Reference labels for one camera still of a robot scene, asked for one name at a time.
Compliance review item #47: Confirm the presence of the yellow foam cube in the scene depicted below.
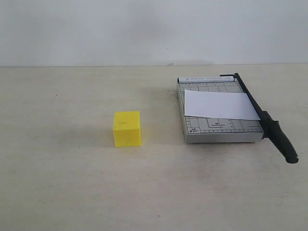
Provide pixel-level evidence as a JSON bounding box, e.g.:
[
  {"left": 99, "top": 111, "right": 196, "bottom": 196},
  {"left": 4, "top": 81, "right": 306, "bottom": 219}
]
[{"left": 113, "top": 111, "right": 141, "bottom": 147}]

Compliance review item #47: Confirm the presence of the white paper sheet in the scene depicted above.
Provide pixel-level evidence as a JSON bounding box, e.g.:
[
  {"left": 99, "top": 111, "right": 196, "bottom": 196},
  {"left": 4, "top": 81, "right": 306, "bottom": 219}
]
[{"left": 184, "top": 90, "right": 260, "bottom": 120}]

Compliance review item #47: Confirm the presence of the black cutter blade arm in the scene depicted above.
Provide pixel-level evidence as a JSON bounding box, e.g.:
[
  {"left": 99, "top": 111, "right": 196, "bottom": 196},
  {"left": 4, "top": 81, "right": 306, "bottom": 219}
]
[{"left": 220, "top": 73, "right": 299, "bottom": 164}]

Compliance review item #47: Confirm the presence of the grey paper cutter base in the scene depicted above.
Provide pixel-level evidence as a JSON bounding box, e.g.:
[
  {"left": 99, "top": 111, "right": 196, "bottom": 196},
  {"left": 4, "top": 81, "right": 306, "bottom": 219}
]
[{"left": 177, "top": 75, "right": 263, "bottom": 143}]

